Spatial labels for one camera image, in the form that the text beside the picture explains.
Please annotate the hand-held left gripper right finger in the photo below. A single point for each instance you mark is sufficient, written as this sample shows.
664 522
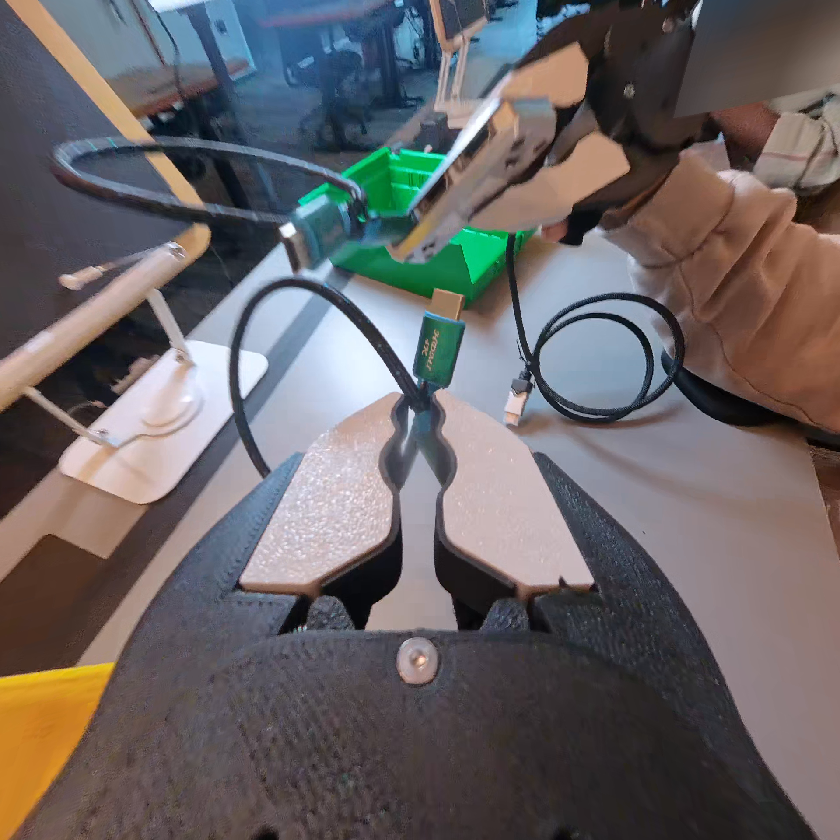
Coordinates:
512 518

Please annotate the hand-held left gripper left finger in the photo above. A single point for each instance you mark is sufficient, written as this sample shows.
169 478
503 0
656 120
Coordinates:
321 512

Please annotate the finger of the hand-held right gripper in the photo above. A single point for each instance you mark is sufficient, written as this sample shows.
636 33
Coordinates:
571 177
551 75

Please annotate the silver multiport hub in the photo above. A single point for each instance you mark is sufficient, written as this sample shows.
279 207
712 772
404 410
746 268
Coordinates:
472 170

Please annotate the yellow plastic bin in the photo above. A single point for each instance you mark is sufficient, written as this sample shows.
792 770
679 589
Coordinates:
39 735

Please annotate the person's right hand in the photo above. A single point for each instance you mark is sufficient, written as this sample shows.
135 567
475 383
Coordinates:
745 128

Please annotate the green plastic bin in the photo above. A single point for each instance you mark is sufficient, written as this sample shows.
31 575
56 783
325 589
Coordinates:
453 269

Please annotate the white panel stand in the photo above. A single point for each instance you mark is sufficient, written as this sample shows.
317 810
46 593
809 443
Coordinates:
164 420

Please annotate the black office chair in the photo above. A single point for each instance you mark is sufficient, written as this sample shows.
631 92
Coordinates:
341 72

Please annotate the wooden office desk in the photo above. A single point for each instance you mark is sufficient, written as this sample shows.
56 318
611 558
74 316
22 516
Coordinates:
184 82

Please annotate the black panel with tan border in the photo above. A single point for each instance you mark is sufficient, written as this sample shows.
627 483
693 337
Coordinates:
52 216

